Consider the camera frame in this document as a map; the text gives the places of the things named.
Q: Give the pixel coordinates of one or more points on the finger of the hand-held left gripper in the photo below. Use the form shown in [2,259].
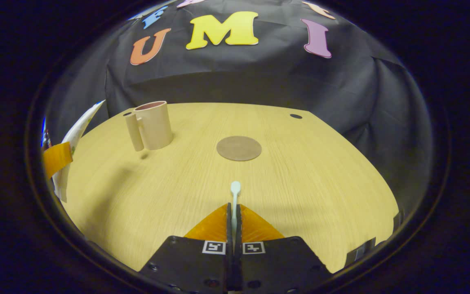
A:
[57,159]

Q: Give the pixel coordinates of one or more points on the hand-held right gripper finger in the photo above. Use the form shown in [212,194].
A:
[238,228]
[229,228]

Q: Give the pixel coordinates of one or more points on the white toothpaste tube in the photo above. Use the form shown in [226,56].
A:
[78,130]

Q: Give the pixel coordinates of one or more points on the round brown coaster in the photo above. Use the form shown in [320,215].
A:
[239,148]

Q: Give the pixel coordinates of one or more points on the black backdrop cloth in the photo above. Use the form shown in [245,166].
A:
[259,77]

